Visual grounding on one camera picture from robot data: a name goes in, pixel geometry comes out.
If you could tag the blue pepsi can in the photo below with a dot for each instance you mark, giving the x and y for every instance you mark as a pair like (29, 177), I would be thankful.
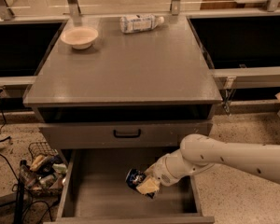
(135, 178)

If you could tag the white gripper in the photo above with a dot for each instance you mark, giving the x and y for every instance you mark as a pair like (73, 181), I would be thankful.
(162, 171)

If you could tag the metal railing frame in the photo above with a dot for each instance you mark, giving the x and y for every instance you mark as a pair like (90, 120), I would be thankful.
(84, 3)

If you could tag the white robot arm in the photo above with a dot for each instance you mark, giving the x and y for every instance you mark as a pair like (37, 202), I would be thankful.
(198, 153)

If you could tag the open grey middle drawer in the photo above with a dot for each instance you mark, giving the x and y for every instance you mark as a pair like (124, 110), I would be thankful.
(95, 191)

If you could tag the grey drawer cabinet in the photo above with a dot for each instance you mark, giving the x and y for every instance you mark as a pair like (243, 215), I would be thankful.
(154, 76)

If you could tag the wire basket with items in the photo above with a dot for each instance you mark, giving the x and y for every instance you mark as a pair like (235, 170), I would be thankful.
(45, 174)

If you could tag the black stand post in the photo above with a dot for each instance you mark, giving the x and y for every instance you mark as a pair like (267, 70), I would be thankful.
(20, 194)

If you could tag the black drawer handle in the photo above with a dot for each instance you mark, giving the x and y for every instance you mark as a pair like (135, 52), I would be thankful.
(134, 134)

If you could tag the clear plastic water bottle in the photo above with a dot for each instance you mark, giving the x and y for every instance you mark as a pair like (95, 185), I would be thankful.
(140, 23)

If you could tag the grey top drawer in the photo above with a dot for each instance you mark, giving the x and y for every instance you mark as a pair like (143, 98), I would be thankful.
(100, 135)

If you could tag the white bowl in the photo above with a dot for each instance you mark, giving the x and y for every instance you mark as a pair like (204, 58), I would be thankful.
(79, 37)

